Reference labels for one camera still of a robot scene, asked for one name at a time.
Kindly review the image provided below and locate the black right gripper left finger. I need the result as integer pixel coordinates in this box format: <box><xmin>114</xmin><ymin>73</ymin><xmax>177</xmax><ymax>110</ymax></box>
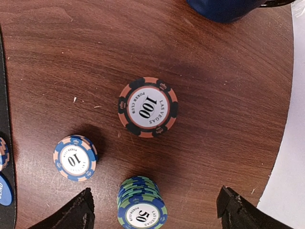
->
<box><xmin>31</xmin><ymin>187</ymin><xmax>95</xmax><ymax>229</ymax></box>

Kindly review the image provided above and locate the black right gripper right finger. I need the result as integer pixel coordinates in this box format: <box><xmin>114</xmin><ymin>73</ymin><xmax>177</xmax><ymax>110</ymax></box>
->
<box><xmin>216</xmin><ymin>186</ymin><xmax>290</xmax><ymax>229</ymax></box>

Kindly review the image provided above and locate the blue white poker chip stack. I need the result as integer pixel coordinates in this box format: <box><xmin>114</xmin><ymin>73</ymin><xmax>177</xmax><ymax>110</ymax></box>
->
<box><xmin>53</xmin><ymin>135</ymin><xmax>98</xmax><ymax>182</ymax></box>

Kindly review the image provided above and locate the green poker chip stack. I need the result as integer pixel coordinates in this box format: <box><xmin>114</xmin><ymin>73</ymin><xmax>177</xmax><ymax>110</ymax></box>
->
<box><xmin>117</xmin><ymin>176</ymin><xmax>168</xmax><ymax>229</ymax></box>

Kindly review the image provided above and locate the blue round blind button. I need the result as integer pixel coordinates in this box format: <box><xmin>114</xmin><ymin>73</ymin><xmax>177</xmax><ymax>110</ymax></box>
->
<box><xmin>0</xmin><ymin>173</ymin><xmax>13</xmax><ymax>206</ymax></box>

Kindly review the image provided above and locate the round black poker mat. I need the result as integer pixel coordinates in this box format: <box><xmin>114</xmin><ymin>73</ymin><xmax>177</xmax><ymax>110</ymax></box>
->
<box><xmin>0</xmin><ymin>37</ymin><xmax>17</xmax><ymax>229</ymax></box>

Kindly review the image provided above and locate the dark blue enamel mug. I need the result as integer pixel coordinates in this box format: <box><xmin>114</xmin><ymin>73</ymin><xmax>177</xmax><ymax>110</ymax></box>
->
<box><xmin>186</xmin><ymin>0</ymin><xmax>294</xmax><ymax>23</ymax></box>

